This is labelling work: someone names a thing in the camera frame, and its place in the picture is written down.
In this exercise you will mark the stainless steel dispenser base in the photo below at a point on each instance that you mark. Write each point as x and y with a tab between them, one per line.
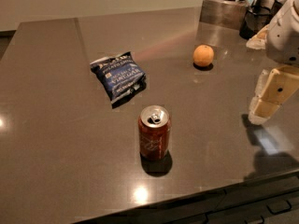
228	14

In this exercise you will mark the black mesh cup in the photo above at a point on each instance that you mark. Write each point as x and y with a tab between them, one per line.
256	17

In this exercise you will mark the red coke can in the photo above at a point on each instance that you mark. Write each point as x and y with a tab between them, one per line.
154	125

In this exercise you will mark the orange fruit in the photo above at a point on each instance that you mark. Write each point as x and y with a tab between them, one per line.
203	56

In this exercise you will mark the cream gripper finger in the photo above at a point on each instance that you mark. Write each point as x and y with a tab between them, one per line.
261	82
281	84

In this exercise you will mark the blue chip bag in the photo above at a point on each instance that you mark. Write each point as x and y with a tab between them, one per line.
121	77

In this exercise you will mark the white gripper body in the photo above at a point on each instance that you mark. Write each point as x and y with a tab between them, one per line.
284	42

